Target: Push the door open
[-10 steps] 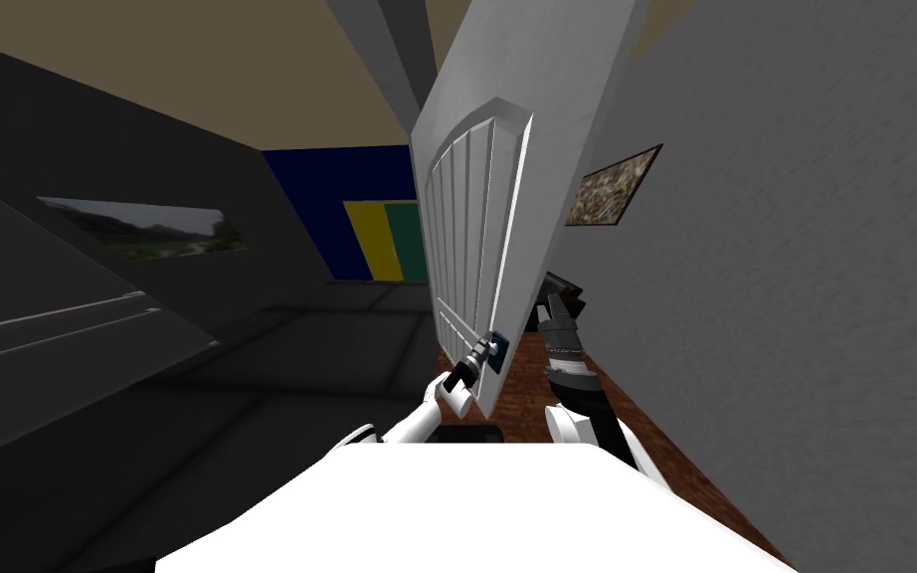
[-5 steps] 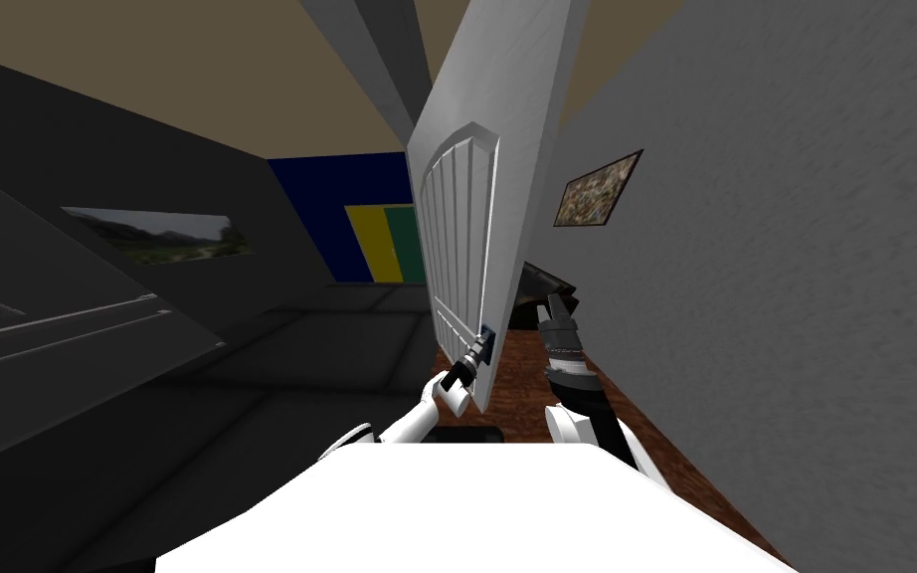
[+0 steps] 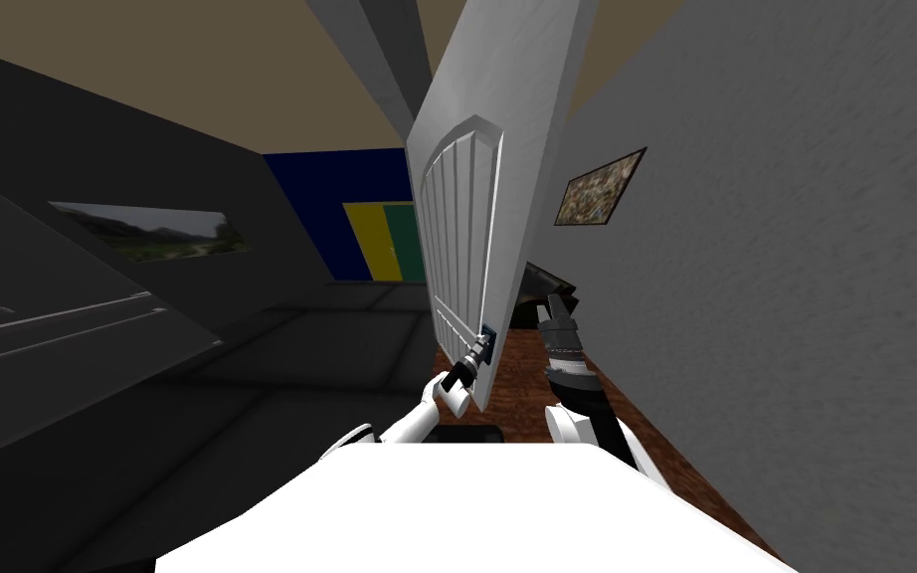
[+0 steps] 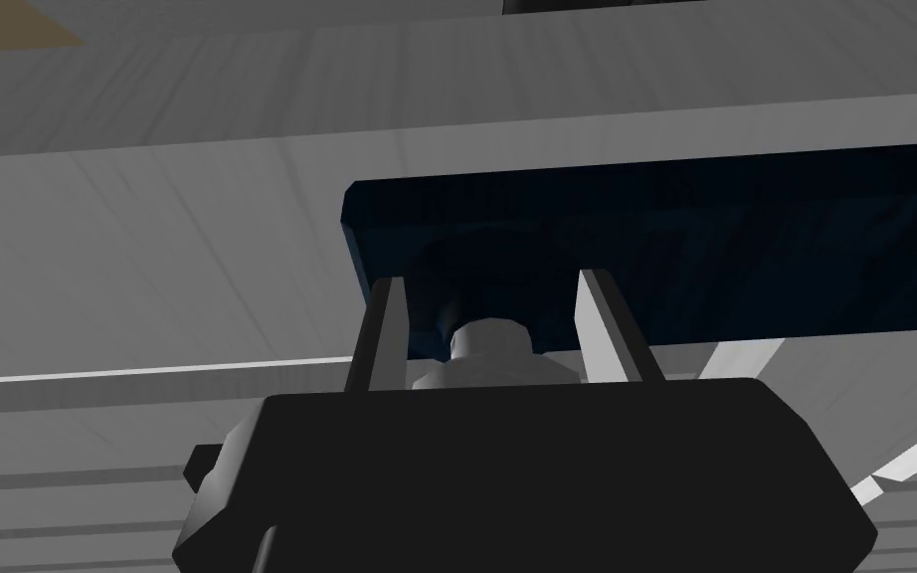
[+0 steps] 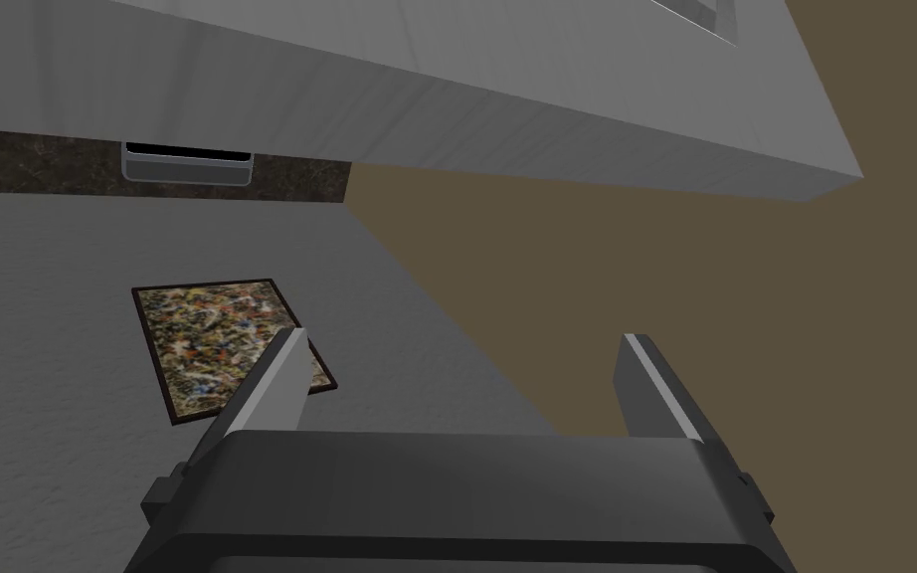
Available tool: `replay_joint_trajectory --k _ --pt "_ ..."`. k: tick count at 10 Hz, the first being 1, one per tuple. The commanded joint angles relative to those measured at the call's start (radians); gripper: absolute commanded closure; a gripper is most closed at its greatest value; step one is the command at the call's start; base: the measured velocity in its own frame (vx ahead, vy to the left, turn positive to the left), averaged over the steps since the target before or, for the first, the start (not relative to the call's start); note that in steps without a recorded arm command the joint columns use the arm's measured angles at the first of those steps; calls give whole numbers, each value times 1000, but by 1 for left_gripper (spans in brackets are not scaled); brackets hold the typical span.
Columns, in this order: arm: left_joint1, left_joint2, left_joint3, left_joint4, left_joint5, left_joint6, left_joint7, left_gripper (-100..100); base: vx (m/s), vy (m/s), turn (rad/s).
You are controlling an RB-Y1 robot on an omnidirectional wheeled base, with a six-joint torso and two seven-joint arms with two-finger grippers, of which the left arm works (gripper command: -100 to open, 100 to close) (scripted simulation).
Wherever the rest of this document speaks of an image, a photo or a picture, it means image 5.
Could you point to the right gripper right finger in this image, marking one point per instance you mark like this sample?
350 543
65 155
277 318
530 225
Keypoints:
657 394

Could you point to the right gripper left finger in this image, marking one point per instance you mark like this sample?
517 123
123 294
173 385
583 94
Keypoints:
270 390

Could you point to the grey cupboard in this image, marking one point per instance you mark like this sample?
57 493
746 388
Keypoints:
442 87

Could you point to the framed speckled abstract picture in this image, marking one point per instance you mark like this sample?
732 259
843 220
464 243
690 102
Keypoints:
196 342

